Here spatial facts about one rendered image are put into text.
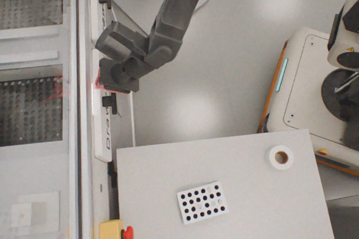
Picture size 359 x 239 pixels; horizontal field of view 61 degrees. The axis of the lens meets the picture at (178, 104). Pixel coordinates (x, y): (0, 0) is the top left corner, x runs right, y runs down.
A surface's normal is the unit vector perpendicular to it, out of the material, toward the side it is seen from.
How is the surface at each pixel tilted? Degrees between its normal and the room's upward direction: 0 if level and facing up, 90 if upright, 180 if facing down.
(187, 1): 66
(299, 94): 0
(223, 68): 0
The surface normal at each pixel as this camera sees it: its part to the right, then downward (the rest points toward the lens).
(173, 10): 0.01, 0.63
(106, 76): 0.66, -0.27
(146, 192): 0.00, -0.29
